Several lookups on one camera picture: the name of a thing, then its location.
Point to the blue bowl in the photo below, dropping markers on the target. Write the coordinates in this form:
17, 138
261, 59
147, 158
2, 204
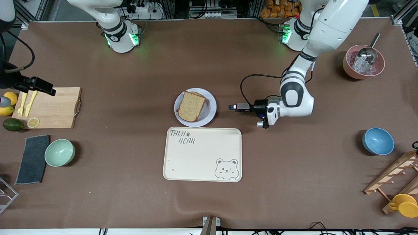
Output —
378, 142

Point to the cream bear print tray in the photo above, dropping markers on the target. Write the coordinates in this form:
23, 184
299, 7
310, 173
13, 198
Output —
199, 156

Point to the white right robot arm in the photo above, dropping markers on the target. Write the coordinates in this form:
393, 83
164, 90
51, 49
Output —
120, 37

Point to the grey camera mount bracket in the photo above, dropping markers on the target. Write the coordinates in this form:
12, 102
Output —
210, 225

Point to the light green bowl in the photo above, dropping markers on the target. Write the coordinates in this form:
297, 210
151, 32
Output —
59, 152

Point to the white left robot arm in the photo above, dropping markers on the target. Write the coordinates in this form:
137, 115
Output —
333, 26

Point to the white power strip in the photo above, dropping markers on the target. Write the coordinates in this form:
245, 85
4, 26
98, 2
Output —
143, 13

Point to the metal scoop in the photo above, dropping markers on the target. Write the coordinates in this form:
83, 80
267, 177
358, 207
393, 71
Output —
366, 55

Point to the left gripper white-black body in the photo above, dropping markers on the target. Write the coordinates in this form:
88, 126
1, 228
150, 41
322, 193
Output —
259, 106

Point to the aluminium frame profile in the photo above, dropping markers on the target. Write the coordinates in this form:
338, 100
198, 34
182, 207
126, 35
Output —
25, 25
396, 21

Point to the wooden cutting board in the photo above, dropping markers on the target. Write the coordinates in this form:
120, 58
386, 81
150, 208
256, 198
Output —
55, 107

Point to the wooden peg rack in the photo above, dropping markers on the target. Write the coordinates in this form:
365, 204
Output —
395, 171

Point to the green avocado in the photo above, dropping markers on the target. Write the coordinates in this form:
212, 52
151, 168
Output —
13, 125

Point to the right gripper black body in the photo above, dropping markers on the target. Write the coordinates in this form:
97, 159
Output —
7, 80

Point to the yellow cup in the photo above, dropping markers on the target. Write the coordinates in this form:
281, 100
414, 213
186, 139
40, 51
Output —
406, 206

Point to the plain brown bread slice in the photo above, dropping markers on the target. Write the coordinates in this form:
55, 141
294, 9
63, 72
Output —
192, 107

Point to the clear ice cubes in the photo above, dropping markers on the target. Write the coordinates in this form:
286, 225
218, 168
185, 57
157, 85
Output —
362, 68

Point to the yellow plastic fork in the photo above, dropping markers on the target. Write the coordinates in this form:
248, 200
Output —
23, 101

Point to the yellow plastic knife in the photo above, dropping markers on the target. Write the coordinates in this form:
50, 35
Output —
31, 102

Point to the pink bowl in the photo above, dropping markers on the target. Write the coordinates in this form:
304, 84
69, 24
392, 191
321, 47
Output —
347, 68

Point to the yellow lemon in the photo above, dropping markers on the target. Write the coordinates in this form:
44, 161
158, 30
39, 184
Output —
6, 111
12, 98

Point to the lemon slice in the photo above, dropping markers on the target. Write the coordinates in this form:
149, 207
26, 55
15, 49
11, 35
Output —
33, 122

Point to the round white plate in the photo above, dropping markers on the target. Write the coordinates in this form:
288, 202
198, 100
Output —
210, 109

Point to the dark grey cloth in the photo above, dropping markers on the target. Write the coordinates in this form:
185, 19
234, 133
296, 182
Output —
32, 160

